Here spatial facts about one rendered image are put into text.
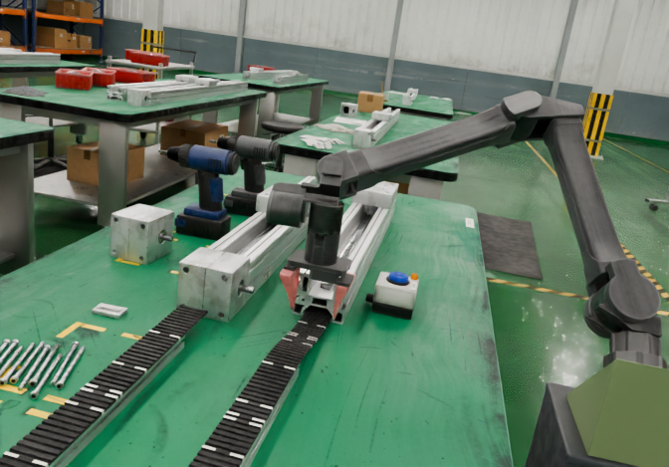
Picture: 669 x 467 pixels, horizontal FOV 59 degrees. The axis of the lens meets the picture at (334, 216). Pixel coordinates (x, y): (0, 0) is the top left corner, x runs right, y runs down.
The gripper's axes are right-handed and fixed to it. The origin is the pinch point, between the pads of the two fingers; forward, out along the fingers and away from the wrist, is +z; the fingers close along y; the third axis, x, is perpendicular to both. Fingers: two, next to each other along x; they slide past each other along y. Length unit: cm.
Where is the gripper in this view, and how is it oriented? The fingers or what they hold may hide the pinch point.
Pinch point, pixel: (314, 307)
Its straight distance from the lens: 105.3
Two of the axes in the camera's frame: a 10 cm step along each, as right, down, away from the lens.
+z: -1.3, 9.5, 2.8
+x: -2.2, 2.4, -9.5
